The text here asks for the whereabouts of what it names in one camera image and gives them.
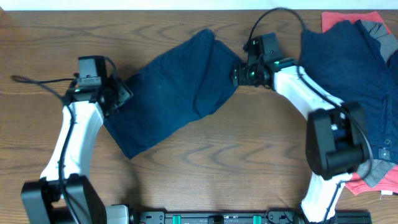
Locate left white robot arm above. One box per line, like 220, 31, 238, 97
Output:
21, 77, 132, 223

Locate grey garment on pile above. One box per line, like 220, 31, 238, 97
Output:
355, 21, 397, 187

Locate navy garment on pile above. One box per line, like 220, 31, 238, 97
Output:
300, 21, 397, 163

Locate right black cable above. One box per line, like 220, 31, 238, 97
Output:
247, 7, 374, 223

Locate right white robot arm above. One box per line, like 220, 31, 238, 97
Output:
231, 58, 372, 223

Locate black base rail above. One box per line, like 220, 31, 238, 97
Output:
129, 205, 373, 224

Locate navy blue shorts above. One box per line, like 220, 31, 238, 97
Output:
104, 29, 241, 159

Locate left black cable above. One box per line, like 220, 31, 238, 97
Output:
11, 74, 81, 224

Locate black cable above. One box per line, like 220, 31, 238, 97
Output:
11, 74, 81, 224
247, 7, 374, 223

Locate red garment on pile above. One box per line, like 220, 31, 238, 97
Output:
322, 11, 397, 195

